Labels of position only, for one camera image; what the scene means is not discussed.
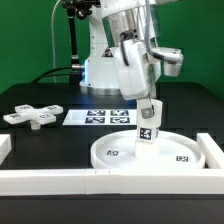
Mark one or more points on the white cross-shaped table base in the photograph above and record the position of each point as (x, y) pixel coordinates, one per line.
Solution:
(36, 117)

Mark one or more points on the white round table top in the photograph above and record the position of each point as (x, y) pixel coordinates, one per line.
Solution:
(170, 151)

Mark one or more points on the white left fence block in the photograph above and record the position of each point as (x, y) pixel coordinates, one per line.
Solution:
(5, 146)

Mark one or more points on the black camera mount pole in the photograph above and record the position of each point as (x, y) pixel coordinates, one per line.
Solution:
(80, 9)

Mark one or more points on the white front fence bar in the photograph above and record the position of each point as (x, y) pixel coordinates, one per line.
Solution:
(104, 181)

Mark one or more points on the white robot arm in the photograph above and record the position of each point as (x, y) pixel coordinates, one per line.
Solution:
(122, 36)

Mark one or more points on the white right fence bar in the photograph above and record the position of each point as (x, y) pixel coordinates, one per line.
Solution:
(214, 156)

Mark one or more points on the white fence bar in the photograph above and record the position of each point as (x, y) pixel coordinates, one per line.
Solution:
(104, 181)
(214, 156)

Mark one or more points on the white marker sheet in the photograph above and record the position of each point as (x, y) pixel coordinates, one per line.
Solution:
(101, 117)

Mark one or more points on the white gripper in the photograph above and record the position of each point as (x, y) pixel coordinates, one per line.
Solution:
(137, 74)

